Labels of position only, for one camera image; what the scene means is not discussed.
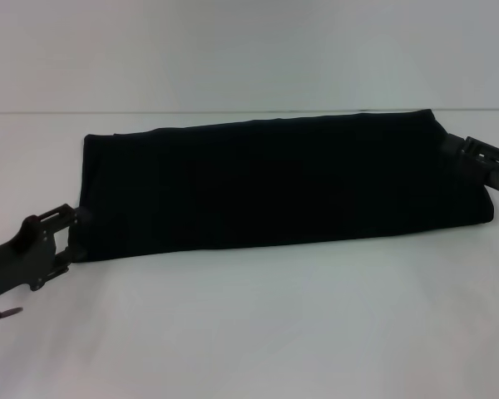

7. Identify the black t-shirt with FREE print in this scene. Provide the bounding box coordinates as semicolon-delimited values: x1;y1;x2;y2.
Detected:
77;108;495;264

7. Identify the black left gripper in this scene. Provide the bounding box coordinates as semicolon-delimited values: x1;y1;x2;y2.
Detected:
0;202;94;304

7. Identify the dark left arm cable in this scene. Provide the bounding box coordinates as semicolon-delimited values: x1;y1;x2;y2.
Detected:
0;305;24;330

